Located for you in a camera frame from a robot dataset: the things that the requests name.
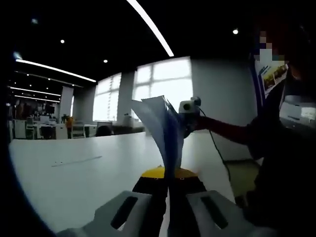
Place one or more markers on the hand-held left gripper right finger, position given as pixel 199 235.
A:
pixel 190 197

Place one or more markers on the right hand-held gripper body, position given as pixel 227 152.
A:
pixel 191 107

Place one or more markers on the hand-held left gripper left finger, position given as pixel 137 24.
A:
pixel 138 197

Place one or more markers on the white paper sheet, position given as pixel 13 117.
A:
pixel 160 123

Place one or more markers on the person's right hand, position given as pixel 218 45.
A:
pixel 205 123

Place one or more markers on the large bright window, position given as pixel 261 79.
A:
pixel 163 81

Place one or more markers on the black office chair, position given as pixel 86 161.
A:
pixel 104 131

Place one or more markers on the curved ceiling light strip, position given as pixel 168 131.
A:
pixel 150 27
pixel 56 70

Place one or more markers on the white slatted office chair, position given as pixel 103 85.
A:
pixel 78 129

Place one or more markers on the person in dark clothes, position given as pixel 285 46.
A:
pixel 284 172

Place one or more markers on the green potted plant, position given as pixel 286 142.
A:
pixel 68 121

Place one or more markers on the white chest-worn device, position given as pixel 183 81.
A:
pixel 300 108

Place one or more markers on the blue white wall poster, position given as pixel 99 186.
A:
pixel 270 76

